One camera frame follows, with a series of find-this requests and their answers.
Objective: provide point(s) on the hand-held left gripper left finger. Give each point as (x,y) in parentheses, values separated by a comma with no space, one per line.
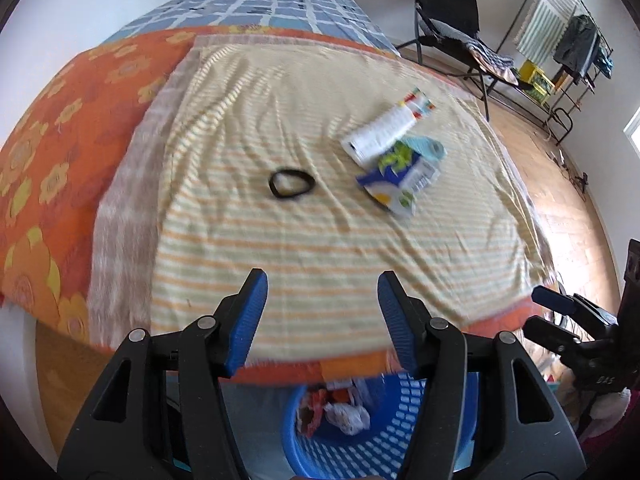
(247,320)

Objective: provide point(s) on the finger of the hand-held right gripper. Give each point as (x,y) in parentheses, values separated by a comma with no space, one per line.
(555,300)
(547,335)

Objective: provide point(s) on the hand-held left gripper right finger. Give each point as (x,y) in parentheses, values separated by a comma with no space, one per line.
(397,320)

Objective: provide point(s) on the blue plastic basket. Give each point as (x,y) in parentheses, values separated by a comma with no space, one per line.
(390,410)

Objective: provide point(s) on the orange plastic cap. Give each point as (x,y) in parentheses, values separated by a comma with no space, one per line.
(340,394)

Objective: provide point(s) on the red paper packet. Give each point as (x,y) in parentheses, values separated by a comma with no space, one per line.
(310,407)

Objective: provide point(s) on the clear plastic bag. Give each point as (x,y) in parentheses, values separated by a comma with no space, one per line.
(347,417)

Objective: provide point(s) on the blue and white wrapper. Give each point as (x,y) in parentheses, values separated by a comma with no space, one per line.
(400,185)

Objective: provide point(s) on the white packet with striped end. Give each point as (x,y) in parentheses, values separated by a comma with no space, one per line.
(380,132)

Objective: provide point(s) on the yellow striped cloth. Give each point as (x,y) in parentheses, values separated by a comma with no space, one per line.
(300,230)

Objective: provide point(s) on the beige towel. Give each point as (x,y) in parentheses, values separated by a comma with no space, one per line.
(125,200)

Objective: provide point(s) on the light blue paper scrap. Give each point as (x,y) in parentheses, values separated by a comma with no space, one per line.
(427,147)

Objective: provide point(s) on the bright window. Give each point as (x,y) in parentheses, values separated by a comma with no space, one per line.
(633,130)

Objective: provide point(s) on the black drying rack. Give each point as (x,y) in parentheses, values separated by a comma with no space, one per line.
(562,112)

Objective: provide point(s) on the yellow plastic crate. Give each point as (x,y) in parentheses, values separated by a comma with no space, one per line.
(537,80)

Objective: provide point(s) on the pink cloth on chair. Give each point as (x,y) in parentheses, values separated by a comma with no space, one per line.
(507,76)

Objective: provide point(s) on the teal hanging garment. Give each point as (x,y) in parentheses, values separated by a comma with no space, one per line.
(605,62)

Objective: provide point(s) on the striped cloth on chair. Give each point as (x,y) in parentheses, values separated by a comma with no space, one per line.
(487,57)

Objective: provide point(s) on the dark hanging jacket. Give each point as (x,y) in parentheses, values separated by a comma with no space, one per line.
(575,45)

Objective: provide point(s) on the orange floral blanket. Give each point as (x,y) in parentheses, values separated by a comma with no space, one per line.
(75,110)

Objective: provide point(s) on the striped hanging towel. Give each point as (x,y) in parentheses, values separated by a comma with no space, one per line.
(547,20)

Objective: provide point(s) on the blue checked bed sheet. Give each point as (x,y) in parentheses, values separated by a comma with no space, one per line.
(280,10)

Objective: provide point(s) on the black folding chair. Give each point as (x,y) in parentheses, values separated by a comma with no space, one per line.
(445,0)

